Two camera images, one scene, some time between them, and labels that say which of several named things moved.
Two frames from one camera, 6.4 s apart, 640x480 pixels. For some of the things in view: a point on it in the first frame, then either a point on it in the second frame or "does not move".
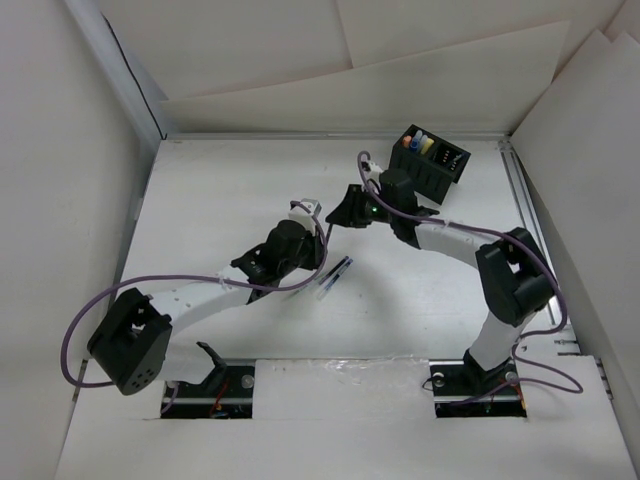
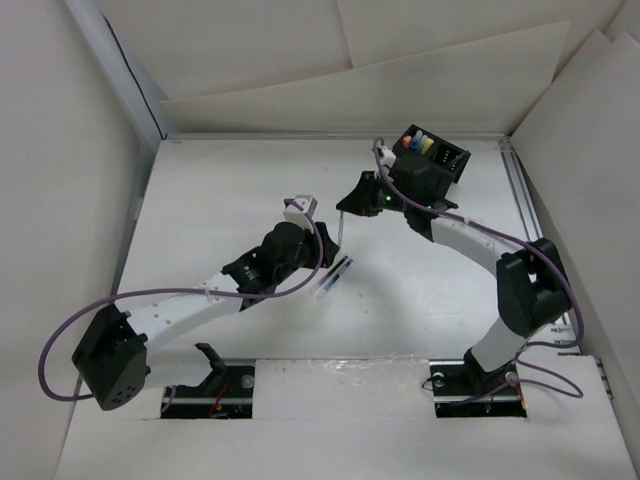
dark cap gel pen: [334, 269] does not move
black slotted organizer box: [431, 162] does not move
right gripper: [348, 213] -> [362, 201]
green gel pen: [297, 293] -> [340, 231]
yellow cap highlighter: [428, 143] does not move
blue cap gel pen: [334, 279] does not move
